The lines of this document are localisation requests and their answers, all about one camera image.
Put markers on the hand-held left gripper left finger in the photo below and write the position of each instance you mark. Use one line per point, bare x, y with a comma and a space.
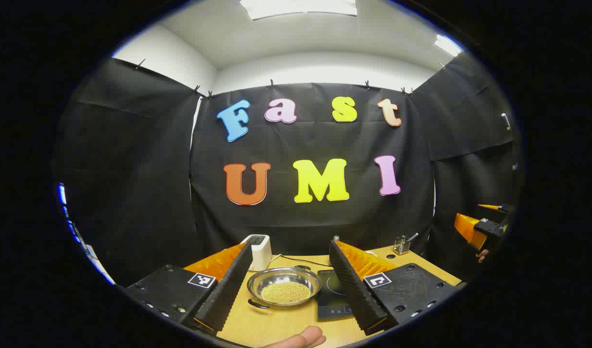
228, 290

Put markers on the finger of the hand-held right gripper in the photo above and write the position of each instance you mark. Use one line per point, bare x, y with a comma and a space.
491, 207
467, 231

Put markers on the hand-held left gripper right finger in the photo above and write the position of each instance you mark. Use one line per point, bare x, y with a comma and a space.
351, 285

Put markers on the black induction cooktop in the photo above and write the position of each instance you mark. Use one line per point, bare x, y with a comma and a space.
332, 307

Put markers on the pile of soybeans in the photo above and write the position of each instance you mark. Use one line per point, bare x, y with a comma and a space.
286, 292

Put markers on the white toaster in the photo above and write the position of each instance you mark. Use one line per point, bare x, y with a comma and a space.
261, 253

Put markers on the metal spoon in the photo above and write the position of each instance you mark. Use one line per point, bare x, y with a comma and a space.
412, 237

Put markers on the small ceiling light panel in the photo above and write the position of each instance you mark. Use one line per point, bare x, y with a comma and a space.
448, 45

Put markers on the large ceiling light panel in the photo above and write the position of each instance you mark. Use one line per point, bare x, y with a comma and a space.
298, 7

